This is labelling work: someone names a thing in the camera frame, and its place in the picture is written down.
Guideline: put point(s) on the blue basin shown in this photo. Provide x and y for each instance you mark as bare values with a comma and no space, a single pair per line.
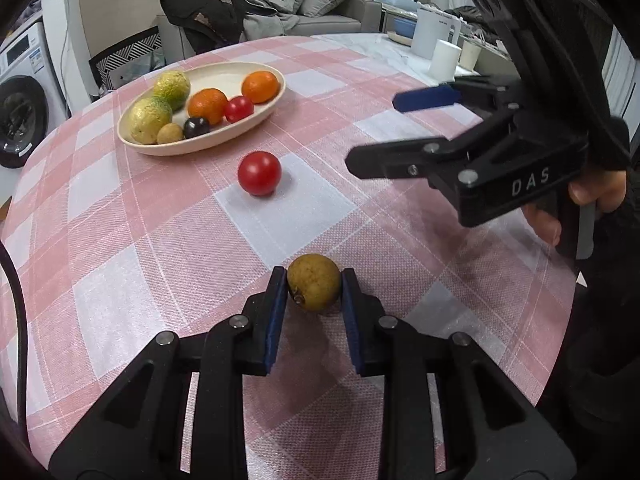
402,26

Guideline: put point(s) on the person's right forearm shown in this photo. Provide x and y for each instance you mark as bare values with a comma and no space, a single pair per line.
610,320

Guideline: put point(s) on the white box appliance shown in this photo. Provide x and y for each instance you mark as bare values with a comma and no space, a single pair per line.
430,25

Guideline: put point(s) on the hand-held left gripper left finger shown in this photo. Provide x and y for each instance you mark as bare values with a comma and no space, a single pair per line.
275,320

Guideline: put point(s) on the cream round plate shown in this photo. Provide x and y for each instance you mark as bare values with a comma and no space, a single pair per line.
215,74

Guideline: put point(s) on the small brown longan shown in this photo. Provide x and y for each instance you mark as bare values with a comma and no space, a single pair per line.
314,282
170,134

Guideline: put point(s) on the black patterned basket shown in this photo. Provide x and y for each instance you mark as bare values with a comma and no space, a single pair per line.
125,55

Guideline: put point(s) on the red tomato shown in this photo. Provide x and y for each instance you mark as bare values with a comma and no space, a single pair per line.
239,109
259,172

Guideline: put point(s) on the black jacket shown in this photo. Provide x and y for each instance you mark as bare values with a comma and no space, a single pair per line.
200,5

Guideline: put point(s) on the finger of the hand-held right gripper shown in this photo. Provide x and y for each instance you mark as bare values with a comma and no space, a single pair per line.
425,98
390,160

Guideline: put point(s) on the orange mandarin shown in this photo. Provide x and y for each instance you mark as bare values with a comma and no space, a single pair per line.
260,86
207,105

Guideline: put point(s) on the pink checked tablecloth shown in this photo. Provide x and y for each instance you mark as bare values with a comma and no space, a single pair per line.
150,260

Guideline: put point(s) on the dark purple plum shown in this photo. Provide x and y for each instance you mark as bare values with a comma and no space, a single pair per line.
196,127

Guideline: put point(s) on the white washing machine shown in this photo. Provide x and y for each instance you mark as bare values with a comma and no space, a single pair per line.
25,100

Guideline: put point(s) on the green yellow citrus fruit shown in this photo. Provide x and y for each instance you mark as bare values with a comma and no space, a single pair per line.
147,120
171,87

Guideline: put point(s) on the grey clothing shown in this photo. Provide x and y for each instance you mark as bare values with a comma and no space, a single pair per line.
270,25

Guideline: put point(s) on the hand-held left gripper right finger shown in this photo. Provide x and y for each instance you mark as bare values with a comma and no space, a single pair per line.
350,320

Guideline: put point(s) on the person's right hand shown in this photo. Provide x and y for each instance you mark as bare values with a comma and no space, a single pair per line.
605,190

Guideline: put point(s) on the cream cup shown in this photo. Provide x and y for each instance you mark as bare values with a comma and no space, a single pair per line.
470,55

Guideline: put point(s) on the white marble table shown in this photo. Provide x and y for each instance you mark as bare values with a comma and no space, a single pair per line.
380,55

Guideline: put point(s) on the white cylindrical cup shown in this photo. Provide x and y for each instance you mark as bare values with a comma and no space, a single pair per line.
445,60

